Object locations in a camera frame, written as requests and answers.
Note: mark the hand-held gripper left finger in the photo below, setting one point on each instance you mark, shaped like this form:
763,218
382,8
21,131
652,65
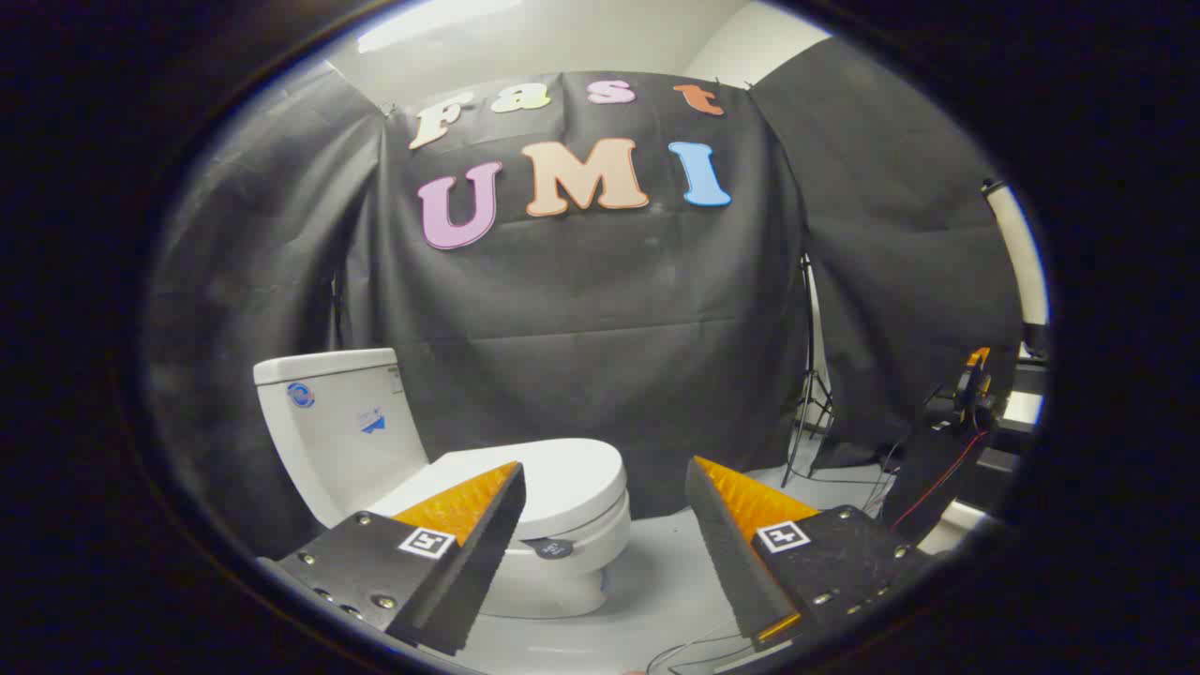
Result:
487,553

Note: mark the white toilet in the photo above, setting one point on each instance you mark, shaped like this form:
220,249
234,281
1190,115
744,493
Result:
337,441

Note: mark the white tube light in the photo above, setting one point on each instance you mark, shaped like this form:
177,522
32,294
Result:
1018,246

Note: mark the white toilet lid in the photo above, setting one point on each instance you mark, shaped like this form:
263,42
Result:
574,478

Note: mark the black backdrop cloth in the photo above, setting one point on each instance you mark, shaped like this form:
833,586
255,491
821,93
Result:
609,309

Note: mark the black round lid tab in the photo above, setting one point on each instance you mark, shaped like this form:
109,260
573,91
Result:
551,547

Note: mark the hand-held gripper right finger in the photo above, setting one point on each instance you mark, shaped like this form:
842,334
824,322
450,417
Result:
727,553

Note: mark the black equipment with orange part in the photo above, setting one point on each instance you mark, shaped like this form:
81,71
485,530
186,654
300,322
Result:
933,469

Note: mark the black light stand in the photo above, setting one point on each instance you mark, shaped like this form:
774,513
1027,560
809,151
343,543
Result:
810,375

